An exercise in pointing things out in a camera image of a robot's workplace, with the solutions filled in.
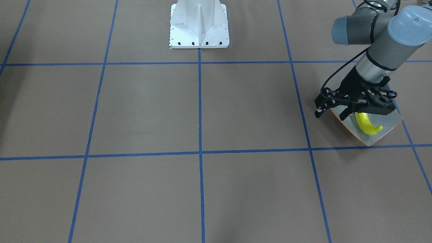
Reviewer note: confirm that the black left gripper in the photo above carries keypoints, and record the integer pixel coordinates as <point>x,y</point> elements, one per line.
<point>351,82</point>

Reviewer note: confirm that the bright yellow-green banana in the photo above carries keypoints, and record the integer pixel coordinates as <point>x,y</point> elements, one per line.
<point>365,124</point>

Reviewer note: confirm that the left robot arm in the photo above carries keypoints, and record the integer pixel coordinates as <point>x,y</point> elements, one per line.
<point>392,36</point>

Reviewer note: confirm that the blue square plate orange rim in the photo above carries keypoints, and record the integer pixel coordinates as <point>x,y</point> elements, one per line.
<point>389,122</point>

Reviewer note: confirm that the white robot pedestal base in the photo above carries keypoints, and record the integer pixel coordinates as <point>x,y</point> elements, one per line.
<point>199,24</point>

